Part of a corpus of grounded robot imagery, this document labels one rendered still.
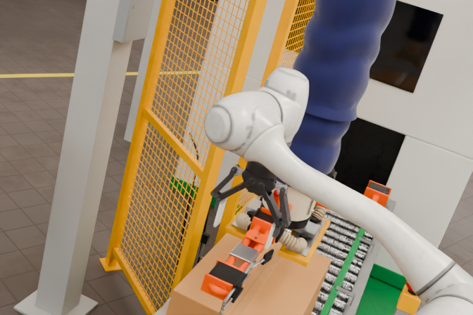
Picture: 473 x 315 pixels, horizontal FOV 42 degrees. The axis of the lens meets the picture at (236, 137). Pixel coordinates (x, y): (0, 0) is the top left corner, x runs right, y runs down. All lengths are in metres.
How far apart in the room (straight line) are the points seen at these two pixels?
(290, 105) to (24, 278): 2.47
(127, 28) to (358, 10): 1.09
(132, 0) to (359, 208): 1.54
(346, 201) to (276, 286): 1.00
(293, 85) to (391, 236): 0.37
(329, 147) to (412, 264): 0.75
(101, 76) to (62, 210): 0.70
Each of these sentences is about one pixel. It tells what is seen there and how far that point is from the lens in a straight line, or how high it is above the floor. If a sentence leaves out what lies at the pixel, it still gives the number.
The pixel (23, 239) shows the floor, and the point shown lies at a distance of 3.83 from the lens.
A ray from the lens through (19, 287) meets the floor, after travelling 3.47.
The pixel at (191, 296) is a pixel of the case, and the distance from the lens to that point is 2.01.
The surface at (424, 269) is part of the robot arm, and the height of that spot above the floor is 1.58.
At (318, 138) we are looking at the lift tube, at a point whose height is 1.53.
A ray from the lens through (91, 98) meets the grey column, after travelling 2.70.
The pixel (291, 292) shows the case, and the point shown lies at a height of 0.95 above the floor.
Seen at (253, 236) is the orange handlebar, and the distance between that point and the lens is 1.74.
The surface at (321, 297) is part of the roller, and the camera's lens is 2.98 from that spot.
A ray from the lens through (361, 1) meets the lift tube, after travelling 1.77.
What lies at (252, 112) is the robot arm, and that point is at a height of 1.77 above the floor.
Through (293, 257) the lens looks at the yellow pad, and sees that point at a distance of 1.97.
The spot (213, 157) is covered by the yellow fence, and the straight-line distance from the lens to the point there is 2.57.
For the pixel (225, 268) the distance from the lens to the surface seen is 1.56.
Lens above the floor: 2.14
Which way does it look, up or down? 21 degrees down
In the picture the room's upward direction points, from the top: 16 degrees clockwise
